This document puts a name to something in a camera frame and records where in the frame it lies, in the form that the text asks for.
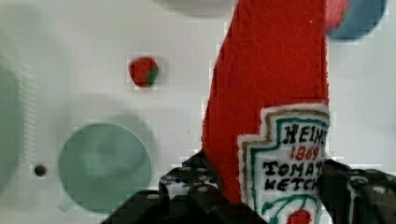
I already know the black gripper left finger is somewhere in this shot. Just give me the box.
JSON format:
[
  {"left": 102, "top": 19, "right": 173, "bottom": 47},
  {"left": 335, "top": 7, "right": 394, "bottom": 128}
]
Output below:
[{"left": 101, "top": 151, "right": 267, "bottom": 224}]

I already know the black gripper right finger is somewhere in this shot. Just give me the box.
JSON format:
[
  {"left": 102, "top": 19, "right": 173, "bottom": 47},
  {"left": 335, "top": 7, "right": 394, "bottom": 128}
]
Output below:
[{"left": 319, "top": 160, "right": 396, "bottom": 224}]

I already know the red plush ketchup bottle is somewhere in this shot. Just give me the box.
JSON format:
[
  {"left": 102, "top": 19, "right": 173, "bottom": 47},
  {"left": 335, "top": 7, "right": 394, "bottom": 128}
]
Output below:
[{"left": 203, "top": 0, "right": 330, "bottom": 224}]

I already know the green perforated strainer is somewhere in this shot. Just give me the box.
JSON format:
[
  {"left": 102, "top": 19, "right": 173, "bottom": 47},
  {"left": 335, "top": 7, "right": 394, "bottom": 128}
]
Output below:
[{"left": 0, "top": 63, "right": 23, "bottom": 191}]

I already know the blue bowl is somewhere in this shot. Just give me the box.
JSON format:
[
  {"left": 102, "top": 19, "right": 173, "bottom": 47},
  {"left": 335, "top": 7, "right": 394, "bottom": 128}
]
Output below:
[{"left": 326, "top": 0, "right": 389, "bottom": 41}]

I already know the green cup with handle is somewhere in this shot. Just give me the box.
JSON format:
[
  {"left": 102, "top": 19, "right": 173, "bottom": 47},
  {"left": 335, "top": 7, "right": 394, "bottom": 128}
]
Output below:
[{"left": 58, "top": 123, "right": 151, "bottom": 214}]

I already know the red plush strawberry on table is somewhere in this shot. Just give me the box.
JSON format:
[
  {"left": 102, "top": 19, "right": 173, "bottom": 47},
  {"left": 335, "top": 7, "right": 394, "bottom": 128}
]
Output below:
[{"left": 129, "top": 57, "right": 159, "bottom": 88}]

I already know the red strawberry in bowl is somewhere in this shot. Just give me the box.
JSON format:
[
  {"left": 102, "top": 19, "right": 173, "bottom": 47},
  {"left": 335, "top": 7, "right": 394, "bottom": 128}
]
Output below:
[{"left": 326, "top": 0, "right": 349, "bottom": 30}]

